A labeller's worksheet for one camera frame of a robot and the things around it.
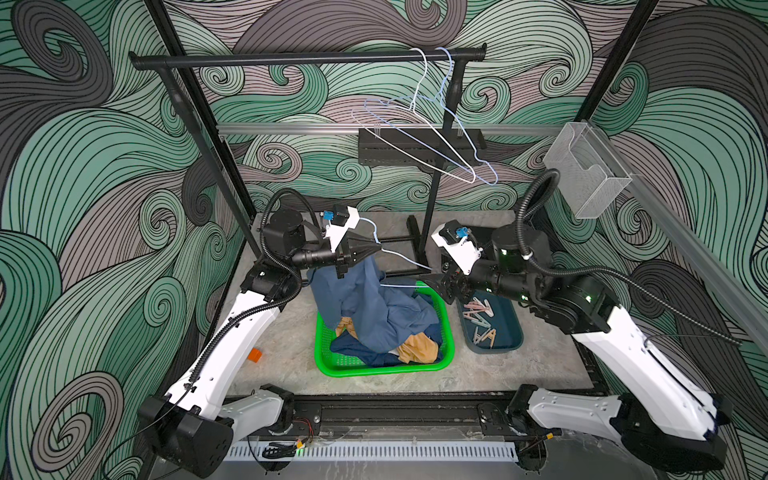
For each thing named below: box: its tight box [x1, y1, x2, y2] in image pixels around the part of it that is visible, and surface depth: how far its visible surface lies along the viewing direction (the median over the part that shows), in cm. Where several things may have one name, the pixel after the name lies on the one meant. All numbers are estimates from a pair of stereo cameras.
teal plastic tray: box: [456, 290, 524, 354], surface depth 89 cm
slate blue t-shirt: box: [306, 256, 439, 353], surface depth 77 cm
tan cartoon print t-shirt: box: [335, 316, 439, 364], surface depth 79 cm
